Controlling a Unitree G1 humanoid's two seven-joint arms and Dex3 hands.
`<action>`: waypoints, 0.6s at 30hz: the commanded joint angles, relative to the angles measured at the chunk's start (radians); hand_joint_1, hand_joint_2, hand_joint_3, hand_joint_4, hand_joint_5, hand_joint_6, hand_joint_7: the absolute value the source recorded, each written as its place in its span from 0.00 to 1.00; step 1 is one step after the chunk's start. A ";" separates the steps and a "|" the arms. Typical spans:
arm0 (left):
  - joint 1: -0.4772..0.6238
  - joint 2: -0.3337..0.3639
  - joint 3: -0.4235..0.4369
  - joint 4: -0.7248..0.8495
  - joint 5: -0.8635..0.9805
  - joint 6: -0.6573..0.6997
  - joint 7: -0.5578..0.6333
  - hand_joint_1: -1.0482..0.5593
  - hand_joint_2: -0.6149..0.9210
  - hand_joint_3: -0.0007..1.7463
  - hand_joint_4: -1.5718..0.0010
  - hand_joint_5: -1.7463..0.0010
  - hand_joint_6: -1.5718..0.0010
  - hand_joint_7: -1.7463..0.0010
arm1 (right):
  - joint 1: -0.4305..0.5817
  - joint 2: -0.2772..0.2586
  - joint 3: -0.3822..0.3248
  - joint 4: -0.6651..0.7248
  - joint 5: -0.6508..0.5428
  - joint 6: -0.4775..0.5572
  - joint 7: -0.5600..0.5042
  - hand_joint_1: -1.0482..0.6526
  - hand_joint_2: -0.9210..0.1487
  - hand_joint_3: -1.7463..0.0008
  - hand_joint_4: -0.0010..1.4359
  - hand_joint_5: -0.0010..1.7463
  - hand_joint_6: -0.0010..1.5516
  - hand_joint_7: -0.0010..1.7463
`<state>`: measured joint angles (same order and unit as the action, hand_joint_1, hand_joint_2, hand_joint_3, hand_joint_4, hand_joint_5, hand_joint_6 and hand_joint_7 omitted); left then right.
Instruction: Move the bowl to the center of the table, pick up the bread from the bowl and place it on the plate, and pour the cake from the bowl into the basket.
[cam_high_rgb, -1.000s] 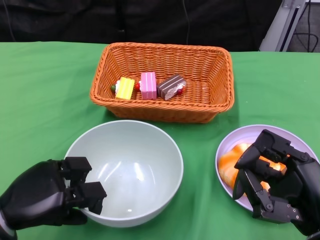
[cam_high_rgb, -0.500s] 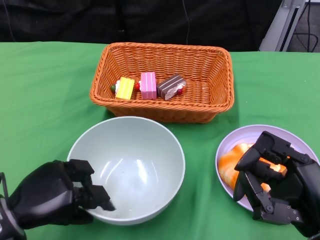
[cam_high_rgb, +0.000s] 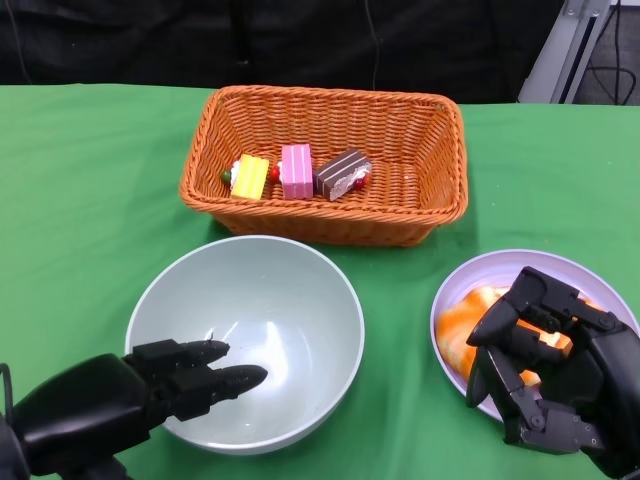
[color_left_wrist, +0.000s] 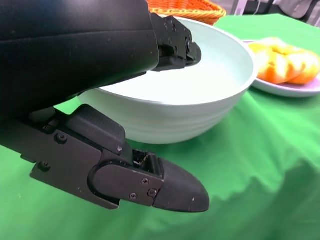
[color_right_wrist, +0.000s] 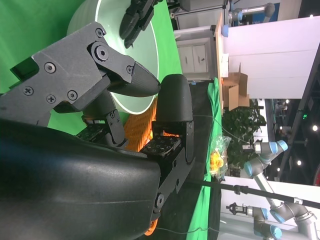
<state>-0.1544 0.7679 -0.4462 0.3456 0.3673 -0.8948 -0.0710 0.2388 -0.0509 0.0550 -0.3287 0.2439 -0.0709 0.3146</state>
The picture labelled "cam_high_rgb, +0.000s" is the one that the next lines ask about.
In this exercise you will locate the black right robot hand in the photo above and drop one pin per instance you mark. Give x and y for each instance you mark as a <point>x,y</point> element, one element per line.
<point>600,390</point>

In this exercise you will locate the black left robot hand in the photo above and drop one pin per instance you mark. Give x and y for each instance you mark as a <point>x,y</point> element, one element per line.
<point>100,400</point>

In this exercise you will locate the orange white round bread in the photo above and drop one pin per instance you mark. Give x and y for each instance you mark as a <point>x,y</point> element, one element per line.
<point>550,340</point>

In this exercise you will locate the orange white twisted bread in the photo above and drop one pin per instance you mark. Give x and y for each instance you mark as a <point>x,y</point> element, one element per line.
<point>465,330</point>

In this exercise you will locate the grey-green bowl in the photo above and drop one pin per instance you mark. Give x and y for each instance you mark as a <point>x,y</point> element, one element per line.
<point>260,300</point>

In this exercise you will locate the yellow cake slice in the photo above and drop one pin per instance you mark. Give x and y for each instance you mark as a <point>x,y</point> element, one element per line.
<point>248,177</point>

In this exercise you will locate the light pink cake slice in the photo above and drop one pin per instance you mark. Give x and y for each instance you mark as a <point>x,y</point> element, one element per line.
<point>296,172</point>

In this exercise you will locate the chocolate layered cake slice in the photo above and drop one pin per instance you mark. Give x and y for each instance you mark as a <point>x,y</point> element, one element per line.
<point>340,175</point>

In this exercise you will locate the lavender round plate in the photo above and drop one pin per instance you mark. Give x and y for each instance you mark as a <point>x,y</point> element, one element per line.
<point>480,270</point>

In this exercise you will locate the orange wicker basket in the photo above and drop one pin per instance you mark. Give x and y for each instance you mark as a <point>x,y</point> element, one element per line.
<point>325,215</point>

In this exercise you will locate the green tablecloth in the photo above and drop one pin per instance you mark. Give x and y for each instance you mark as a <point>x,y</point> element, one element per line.
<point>75,200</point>

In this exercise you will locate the grey metal stand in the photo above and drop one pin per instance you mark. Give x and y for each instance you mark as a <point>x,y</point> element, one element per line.
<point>565,55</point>

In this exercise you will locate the black backdrop cloth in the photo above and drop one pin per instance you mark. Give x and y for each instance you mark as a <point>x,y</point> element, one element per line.
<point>125,40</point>

